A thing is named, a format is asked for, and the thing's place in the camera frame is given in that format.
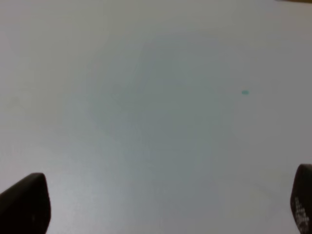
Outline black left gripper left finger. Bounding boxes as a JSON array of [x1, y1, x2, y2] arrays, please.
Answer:
[[0, 173, 51, 234]]

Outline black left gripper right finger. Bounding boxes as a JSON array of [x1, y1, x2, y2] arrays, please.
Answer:
[[290, 164, 312, 234]]

